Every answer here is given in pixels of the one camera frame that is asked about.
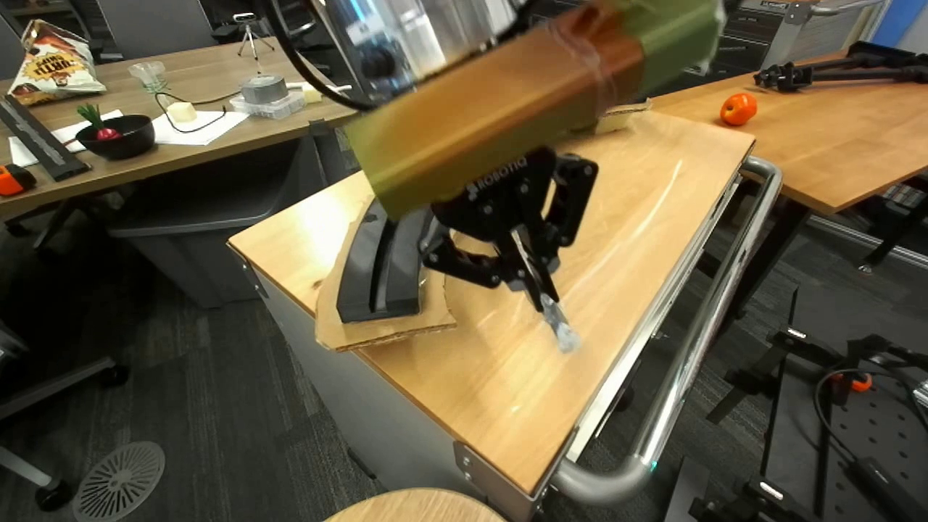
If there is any black tripod on table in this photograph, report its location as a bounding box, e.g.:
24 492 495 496
753 41 928 93

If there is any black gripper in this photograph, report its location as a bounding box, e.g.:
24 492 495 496
423 147 597 353

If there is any round wooden stool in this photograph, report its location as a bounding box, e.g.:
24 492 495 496
325 488 505 522

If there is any snack chip bag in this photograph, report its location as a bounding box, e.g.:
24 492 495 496
8 18 105 108

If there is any orange fruit toy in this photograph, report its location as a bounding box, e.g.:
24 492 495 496
718 93 760 128

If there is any white paper sheet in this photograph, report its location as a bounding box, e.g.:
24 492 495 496
154 103 243 147

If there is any round floor vent plate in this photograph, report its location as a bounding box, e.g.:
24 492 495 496
72 440 165 522

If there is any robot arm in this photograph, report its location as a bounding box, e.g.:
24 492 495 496
292 0 726 351

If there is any black bowl with fruit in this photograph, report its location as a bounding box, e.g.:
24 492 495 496
75 103 154 158

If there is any silver cart handle bar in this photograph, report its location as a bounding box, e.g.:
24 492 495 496
550 157 782 505

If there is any black bar on desk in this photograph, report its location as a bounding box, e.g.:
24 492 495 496
0 96 88 182

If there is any grey tape roll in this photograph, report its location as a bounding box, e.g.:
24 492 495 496
228 74 301 118

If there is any orange object at desk edge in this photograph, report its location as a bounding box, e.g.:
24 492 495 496
0 166 35 196

